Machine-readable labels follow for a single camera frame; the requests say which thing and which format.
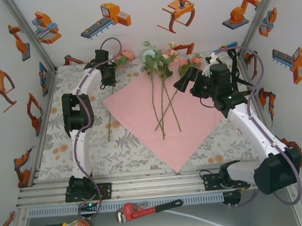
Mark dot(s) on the black ribbon with gold lettering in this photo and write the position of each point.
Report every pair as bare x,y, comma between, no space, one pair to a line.
235,69

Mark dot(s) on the pink and purple wrapping paper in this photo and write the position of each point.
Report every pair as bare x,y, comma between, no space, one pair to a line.
188,128

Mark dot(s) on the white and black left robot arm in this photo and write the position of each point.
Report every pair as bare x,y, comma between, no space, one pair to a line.
80,150

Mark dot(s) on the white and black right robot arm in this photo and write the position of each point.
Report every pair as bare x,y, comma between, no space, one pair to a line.
254,133

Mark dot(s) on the floral patterned tablecloth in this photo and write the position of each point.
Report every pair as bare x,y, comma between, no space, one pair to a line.
133,156

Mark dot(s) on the black controller box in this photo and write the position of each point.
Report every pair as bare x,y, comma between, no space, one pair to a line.
88,207
232,198

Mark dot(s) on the red pipe wrench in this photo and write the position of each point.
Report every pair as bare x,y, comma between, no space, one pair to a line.
140,210

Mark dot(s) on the white plastic strip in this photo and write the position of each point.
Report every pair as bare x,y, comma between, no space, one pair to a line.
201,219

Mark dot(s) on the grey metal lower shelf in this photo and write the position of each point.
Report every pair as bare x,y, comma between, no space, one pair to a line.
253,215

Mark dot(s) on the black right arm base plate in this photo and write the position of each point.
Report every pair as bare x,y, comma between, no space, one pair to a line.
211,182

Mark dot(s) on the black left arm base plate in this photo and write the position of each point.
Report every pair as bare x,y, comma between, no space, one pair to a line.
104,191

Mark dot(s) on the aluminium extrusion frame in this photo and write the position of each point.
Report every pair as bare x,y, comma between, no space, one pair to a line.
156,185

